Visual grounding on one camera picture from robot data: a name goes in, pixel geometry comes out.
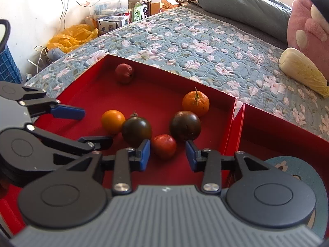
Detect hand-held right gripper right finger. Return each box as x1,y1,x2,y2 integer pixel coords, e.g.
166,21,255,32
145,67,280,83
185,139,273,194

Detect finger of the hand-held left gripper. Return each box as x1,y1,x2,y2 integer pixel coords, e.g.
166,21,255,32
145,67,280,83
19,86,86,120
26,123,114,171

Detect dark red apple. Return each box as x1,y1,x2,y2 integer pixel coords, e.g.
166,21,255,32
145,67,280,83
115,63,134,84

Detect yellow plastic bag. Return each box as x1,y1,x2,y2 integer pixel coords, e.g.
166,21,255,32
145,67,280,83
46,24,99,54

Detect red tomato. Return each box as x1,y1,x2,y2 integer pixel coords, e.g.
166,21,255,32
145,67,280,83
151,134,177,160

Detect green and white carton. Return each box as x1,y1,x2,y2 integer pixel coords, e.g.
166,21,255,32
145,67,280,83
128,0,152,23

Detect floral quilted blanket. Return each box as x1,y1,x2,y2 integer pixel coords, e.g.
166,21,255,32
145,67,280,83
24,5,329,144

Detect mandarin with stem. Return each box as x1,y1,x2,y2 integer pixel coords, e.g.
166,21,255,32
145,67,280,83
182,87,210,117

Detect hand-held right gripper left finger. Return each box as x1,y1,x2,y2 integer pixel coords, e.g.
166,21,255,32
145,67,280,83
60,138,151,195

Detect napa cabbage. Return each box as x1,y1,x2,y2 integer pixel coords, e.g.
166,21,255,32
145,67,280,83
279,48,329,98

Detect white printed carton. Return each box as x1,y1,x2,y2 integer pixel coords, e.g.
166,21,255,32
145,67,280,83
98,15,129,33

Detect red cardboard box lid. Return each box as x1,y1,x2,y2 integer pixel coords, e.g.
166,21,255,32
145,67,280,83
223,103,329,187

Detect grey-green pillow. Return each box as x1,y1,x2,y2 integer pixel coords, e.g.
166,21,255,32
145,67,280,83
198,0,294,45

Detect smooth orange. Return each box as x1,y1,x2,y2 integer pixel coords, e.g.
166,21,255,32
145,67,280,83
101,110,126,135

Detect dark green-brown tomato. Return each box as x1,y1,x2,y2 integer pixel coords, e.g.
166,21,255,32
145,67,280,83
170,111,202,142
121,111,153,148

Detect pink plush pillow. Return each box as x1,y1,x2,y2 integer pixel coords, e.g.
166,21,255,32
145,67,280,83
286,0,329,81

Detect thin wall cable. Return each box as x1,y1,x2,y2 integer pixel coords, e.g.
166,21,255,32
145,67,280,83
45,0,70,29

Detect blue plastic crate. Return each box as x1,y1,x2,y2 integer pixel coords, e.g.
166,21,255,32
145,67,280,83
0,19,23,84

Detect large red cardboard box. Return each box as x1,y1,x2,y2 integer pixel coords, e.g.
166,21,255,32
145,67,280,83
0,54,243,240

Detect blue floral plate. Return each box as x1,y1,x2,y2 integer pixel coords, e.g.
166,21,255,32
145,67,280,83
264,156,327,238

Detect clear plastic container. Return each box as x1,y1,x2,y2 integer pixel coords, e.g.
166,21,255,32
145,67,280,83
89,0,129,16

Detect white cable bundle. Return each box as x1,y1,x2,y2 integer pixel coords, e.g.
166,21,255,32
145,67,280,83
27,45,53,70

